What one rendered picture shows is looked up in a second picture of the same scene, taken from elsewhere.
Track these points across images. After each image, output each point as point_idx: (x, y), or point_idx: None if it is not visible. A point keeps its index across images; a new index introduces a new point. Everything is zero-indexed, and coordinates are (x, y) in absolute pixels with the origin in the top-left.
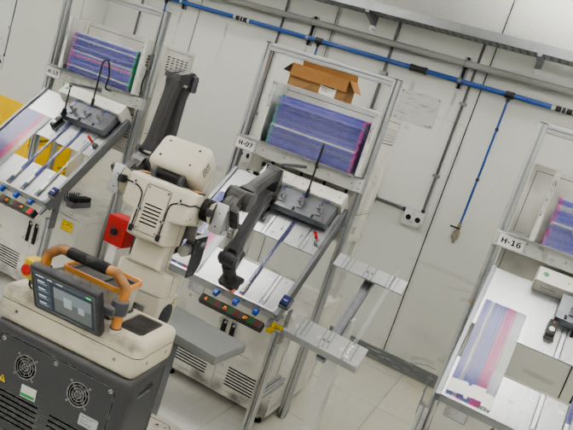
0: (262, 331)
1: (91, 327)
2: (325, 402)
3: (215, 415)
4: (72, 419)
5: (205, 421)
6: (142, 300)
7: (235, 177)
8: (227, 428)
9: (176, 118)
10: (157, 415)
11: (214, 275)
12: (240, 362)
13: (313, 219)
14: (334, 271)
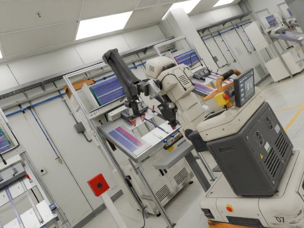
0: (168, 153)
1: (253, 90)
2: None
3: (191, 192)
4: (276, 134)
5: (196, 192)
6: (204, 117)
7: (103, 127)
8: (199, 186)
9: (122, 72)
10: (196, 205)
11: (155, 140)
12: (174, 171)
13: (144, 107)
14: (156, 122)
